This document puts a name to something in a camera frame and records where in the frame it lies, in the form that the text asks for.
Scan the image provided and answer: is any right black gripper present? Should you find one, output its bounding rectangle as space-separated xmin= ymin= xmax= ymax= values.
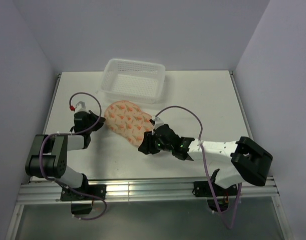
xmin=138 ymin=130 xmax=173 ymax=155

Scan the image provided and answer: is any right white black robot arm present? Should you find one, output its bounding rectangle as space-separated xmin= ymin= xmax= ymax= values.
xmin=138 ymin=124 xmax=273 ymax=195

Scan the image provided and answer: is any aluminium frame rail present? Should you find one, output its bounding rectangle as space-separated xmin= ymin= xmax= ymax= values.
xmin=16 ymin=174 xmax=280 ymax=205

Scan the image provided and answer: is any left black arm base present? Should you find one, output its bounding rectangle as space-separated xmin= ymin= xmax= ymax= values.
xmin=60 ymin=184 xmax=106 ymax=217

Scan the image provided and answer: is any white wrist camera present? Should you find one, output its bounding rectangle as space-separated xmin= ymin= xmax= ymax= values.
xmin=69 ymin=101 xmax=89 ymax=114
xmin=149 ymin=115 xmax=164 ymax=130

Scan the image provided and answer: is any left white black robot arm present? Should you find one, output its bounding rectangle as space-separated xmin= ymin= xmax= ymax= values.
xmin=25 ymin=110 xmax=106 ymax=200

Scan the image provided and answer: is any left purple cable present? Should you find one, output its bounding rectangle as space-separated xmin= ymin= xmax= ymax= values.
xmin=39 ymin=91 xmax=108 ymax=222

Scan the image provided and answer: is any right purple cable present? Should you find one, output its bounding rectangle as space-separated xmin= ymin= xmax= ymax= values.
xmin=155 ymin=105 xmax=243 ymax=230

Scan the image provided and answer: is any purple cable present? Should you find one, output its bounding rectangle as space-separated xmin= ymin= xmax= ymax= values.
xmin=155 ymin=105 xmax=243 ymax=230
xmin=39 ymin=91 xmax=108 ymax=222

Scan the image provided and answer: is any white perforated plastic basket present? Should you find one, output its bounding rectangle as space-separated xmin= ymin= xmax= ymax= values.
xmin=99 ymin=58 xmax=166 ymax=104

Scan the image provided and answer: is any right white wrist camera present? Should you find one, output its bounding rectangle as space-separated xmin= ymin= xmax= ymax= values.
xmin=149 ymin=115 xmax=164 ymax=130

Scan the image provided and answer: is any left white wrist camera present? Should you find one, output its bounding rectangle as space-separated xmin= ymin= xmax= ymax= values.
xmin=69 ymin=101 xmax=89 ymax=114

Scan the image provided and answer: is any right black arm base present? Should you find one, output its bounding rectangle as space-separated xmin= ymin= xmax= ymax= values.
xmin=192 ymin=169 xmax=240 ymax=213

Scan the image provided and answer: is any peach floral laundry bag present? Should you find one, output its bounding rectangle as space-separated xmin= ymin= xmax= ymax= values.
xmin=104 ymin=100 xmax=153 ymax=147

